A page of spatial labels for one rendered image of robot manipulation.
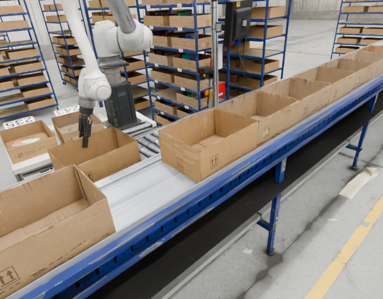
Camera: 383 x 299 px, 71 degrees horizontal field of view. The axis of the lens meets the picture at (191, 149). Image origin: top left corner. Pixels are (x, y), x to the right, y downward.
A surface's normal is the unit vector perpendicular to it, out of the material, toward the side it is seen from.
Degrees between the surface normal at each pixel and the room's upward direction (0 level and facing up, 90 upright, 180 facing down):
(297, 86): 90
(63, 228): 90
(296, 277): 0
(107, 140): 90
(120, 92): 90
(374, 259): 0
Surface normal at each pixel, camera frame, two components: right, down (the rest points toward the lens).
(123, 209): -0.06, -0.87
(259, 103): -0.74, 0.37
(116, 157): 0.69, 0.33
